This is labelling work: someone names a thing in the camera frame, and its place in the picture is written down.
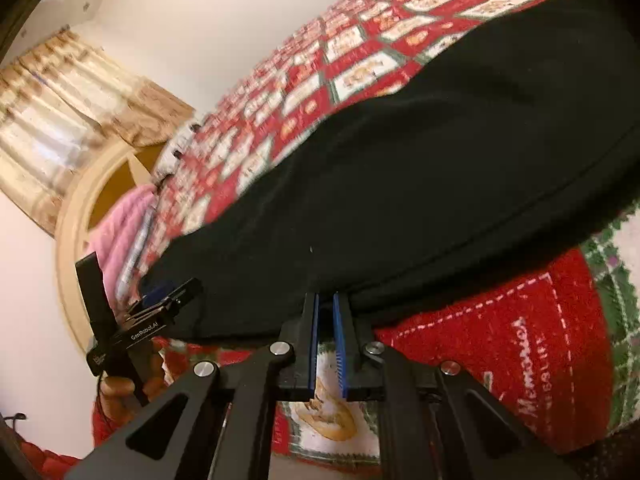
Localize white patterned pillow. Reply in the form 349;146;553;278
152;120;204;187

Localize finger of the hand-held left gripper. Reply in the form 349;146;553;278
121;277;204;325

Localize cream wooden headboard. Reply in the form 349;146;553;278
54;135;166;357

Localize black pants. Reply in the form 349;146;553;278
137;0;640;347

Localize folded pink blanket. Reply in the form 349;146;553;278
87;185;159;306

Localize person's left forearm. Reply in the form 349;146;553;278
91;396;147;455

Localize beige floral curtain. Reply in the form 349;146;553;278
0;27;196;239

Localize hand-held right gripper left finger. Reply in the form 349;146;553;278
65;292;321;480

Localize person's left hand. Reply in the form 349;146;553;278
99;351;167;407

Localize grey patterned pillow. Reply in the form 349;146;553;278
117;200;162;306

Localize red printed blanket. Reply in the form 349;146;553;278
92;0;640;480

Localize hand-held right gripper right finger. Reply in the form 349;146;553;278
333;292;577;480

